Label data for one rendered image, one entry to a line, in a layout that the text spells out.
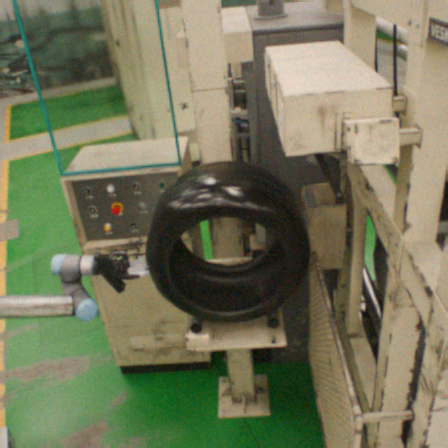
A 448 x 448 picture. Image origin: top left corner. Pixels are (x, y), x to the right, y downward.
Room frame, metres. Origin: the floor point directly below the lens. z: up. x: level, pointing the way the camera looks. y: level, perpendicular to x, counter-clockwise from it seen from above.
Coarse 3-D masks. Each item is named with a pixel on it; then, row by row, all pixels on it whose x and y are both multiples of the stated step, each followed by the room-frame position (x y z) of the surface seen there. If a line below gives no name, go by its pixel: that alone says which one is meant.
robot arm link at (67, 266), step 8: (56, 256) 1.43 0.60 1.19; (64, 256) 1.43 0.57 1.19; (72, 256) 1.43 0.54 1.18; (80, 256) 1.43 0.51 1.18; (56, 264) 1.40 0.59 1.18; (64, 264) 1.40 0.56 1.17; (72, 264) 1.40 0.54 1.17; (80, 264) 1.40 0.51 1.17; (56, 272) 1.40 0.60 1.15; (64, 272) 1.39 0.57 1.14; (72, 272) 1.39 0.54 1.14; (80, 272) 1.39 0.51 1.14; (64, 280) 1.39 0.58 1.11; (72, 280) 1.39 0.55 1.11
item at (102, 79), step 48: (48, 0) 1.98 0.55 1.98; (96, 0) 1.97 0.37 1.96; (144, 0) 1.95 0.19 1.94; (48, 48) 1.98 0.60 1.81; (96, 48) 1.97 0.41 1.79; (144, 48) 1.96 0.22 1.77; (48, 96) 1.99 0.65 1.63; (96, 96) 1.97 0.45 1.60; (144, 96) 1.96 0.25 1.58; (96, 144) 1.98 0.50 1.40; (144, 144) 1.96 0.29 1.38
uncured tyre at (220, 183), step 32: (224, 160) 1.52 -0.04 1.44; (192, 192) 1.33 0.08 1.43; (224, 192) 1.30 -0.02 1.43; (256, 192) 1.31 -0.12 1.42; (288, 192) 1.43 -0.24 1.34; (160, 224) 1.32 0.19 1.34; (192, 224) 1.28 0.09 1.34; (288, 224) 1.27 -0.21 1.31; (160, 256) 1.29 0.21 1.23; (192, 256) 1.56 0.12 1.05; (288, 256) 1.26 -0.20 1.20; (160, 288) 1.31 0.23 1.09; (192, 288) 1.46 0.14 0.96; (224, 288) 1.50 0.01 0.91; (256, 288) 1.46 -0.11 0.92; (288, 288) 1.26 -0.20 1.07; (224, 320) 1.28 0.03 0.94
